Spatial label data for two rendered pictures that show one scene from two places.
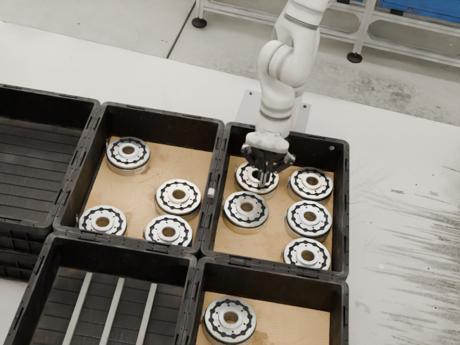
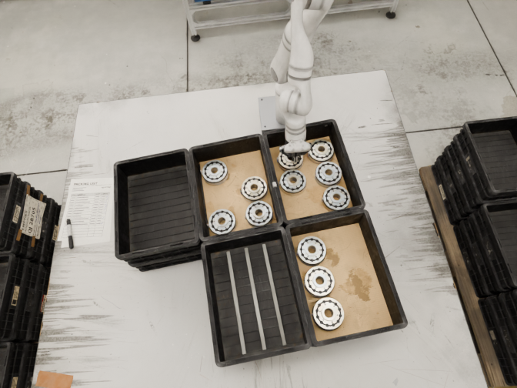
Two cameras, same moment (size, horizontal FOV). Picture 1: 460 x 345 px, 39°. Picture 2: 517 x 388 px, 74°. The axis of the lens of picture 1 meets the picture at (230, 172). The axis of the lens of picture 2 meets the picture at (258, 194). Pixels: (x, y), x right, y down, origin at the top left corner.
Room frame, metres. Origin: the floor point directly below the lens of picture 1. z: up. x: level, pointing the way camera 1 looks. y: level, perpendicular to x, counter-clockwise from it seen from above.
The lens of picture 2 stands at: (0.36, 0.14, 2.08)
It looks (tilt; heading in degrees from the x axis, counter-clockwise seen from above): 65 degrees down; 356
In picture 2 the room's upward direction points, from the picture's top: 9 degrees counter-clockwise
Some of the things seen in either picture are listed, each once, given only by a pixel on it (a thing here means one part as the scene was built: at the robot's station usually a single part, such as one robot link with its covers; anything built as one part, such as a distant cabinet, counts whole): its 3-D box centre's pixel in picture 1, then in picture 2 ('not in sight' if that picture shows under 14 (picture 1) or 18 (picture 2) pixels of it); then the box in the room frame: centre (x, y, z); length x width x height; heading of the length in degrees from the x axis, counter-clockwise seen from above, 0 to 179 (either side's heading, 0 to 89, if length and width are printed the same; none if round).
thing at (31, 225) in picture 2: not in sight; (32, 216); (1.30, 1.30, 0.41); 0.31 x 0.02 x 0.16; 173
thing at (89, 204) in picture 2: not in sight; (87, 209); (1.10, 0.85, 0.70); 0.33 x 0.23 x 0.01; 173
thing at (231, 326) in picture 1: (231, 317); (311, 249); (0.66, -0.04, 0.86); 0.05 x 0.05 x 0.01
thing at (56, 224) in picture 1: (146, 173); (233, 185); (0.95, 0.18, 0.92); 0.40 x 0.30 x 0.02; 179
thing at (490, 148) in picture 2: not in sight; (484, 174); (0.97, -1.12, 0.37); 0.40 x 0.30 x 0.45; 173
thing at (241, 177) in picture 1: (257, 176); (290, 158); (1.05, -0.07, 0.86); 0.10 x 0.10 x 0.01
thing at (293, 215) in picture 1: (309, 218); (328, 172); (0.94, -0.19, 0.86); 0.10 x 0.10 x 0.01
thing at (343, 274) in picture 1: (280, 195); (311, 168); (0.95, -0.12, 0.92); 0.40 x 0.30 x 0.02; 179
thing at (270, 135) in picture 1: (272, 123); (295, 134); (1.02, -0.07, 1.06); 0.11 x 0.09 x 0.06; 171
